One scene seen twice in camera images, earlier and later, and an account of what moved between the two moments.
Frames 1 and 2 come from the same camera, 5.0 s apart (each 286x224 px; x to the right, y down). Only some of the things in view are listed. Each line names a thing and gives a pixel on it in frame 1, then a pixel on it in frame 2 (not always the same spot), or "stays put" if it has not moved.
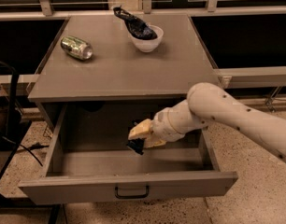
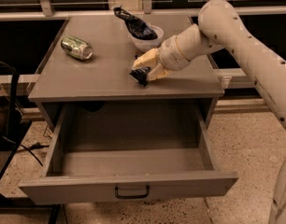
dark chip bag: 137,27 stays put
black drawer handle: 132,196 stays put
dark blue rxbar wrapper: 137,145 → 140,75
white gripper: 162,127 → 169,54
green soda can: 78,49 stays put
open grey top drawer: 92,159 stays put
